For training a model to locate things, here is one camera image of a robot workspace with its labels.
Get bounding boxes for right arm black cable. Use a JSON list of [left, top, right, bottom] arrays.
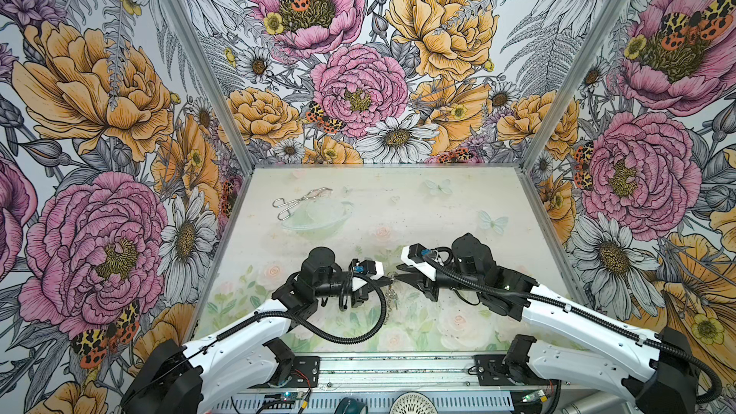
[[422, 246, 724, 404]]

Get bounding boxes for clear glass bowl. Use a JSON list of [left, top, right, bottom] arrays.
[[281, 199, 355, 242]]

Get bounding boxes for silver metal scissors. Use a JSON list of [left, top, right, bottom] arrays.
[[272, 187, 333, 222]]

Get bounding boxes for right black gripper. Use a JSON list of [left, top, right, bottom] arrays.
[[394, 261, 483, 304]]

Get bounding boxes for grey metal tube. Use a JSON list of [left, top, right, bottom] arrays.
[[562, 392, 625, 414]]

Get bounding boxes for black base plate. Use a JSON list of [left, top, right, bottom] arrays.
[[268, 356, 321, 388], [467, 354, 552, 386]]

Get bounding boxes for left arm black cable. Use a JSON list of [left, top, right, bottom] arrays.
[[123, 272, 389, 398]]

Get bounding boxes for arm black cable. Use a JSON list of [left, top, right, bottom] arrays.
[[123, 272, 389, 398], [422, 246, 724, 404]]

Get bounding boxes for white patterned round object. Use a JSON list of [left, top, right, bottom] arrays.
[[389, 392, 438, 414]]

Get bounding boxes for aluminium front rail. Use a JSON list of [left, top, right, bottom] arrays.
[[206, 352, 633, 413]]

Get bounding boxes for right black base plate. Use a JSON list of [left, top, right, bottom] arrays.
[[467, 354, 552, 386]]

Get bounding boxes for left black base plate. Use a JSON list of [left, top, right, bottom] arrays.
[[268, 356, 321, 388]]

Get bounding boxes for dark teal device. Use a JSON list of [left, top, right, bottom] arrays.
[[335, 398, 368, 414]]

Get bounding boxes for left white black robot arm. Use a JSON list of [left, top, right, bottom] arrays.
[[121, 246, 391, 413]]

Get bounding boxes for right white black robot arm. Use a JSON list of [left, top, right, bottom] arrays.
[[398, 234, 705, 413]]

